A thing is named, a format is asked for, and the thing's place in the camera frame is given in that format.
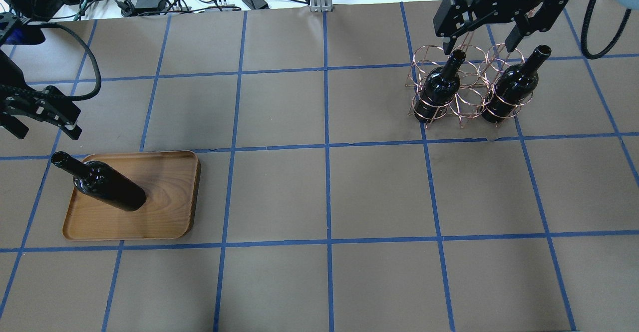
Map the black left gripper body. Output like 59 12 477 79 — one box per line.
0 12 45 138

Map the dark wine bottle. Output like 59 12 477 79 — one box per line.
50 151 147 211
482 44 552 124
413 49 466 124

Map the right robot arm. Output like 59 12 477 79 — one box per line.
433 0 638 59

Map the wooden tray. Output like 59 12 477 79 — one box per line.
62 150 201 241

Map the black power adapter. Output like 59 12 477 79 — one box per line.
242 0 270 10

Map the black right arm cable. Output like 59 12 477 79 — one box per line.
581 0 635 59

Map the copper wire bottle basket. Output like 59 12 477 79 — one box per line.
406 32 550 127

